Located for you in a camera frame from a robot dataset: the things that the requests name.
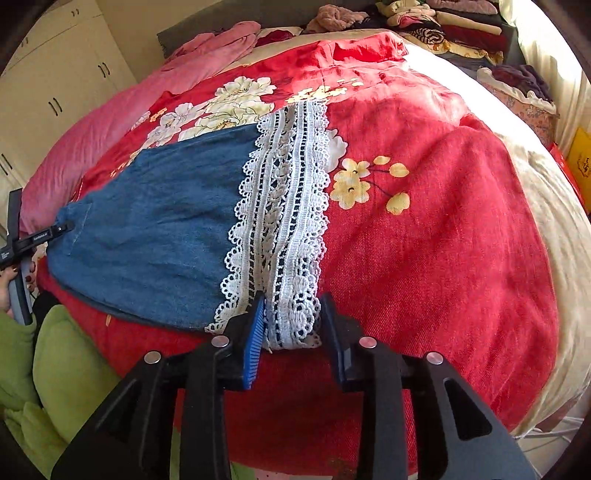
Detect green sleeve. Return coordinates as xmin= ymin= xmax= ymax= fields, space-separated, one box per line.
xmin=0 ymin=303 xmax=257 ymax=480

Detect cream wardrobe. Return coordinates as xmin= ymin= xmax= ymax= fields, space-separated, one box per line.
xmin=1 ymin=1 xmax=136 ymax=231

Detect blue denim pants lace hem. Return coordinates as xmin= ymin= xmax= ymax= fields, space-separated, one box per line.
xmin=47 ymin=101 xmax=341 ymax=349

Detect left hand painted nails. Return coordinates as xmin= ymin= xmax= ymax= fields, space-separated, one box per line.
xmin=0 ymin=260 xmax=38 ymax=315

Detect yellow box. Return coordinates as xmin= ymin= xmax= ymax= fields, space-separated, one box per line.
xmin=568 ymin=128 xmax=591 ymax=213

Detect cream bed sheet mattress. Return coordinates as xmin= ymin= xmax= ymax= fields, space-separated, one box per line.
xmin=406 ymin=43 xmax=590 ymax=435

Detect pink quilt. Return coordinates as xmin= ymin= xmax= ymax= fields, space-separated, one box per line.
xmin=20 ymin=21 xmax=260 ymax=233

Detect pink fuzzy garment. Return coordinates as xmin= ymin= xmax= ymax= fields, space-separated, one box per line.
xmin=304 ymin=4 xmax=369 ymax=33

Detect floral laundry basket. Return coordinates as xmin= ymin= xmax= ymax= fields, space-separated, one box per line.
xmin=476 ymin=67 xmax=559 ymax=150

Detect grey padded headboard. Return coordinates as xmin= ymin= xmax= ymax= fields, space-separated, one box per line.
xmin=157 ymin=0 xmax=374 ymax=59

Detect red bag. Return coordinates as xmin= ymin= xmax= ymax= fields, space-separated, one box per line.
xmin=549 ymin=142 xmax=585 ymax=208

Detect pile of folded clothes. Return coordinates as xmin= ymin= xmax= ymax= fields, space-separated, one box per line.
xmin=376 ymin=0 xmax=513 ymax=65

